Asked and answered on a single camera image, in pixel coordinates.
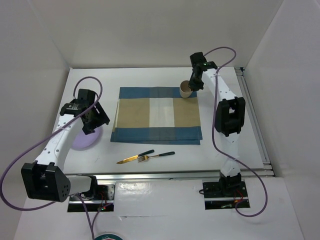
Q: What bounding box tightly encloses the lilac plastic plate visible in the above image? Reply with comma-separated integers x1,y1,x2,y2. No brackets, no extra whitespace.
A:
71,127,102,151

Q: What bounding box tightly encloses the beige plastic cup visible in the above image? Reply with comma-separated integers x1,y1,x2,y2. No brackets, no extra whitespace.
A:
179,80,193,99

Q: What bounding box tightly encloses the blue and beige cloth placemat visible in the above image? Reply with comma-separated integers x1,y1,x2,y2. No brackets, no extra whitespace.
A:
110,86,203,145

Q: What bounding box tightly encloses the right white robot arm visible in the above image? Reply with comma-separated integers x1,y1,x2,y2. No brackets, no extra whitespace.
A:
188,52,246,197

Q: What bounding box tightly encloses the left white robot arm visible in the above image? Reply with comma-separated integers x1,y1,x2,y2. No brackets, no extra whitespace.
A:
21,89,110,202

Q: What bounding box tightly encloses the green round sticker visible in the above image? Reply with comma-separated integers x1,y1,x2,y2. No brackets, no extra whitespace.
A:
94,233,124,240

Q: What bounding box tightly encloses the gold knife dark handle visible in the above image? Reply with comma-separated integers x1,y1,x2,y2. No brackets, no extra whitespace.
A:
117,149,155,165

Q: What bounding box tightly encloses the gold fork dark handle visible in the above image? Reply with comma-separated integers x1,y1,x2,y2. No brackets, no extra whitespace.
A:
137,151,175,163

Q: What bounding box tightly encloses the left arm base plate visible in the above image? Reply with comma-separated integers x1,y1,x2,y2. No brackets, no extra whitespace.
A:
67,183,116,213

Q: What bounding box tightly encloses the aluminium frame rail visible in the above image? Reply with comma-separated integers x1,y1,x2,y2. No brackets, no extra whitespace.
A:
39,66,276,182

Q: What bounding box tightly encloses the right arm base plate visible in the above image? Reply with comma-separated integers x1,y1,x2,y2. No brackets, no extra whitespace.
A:
198,181,250,210

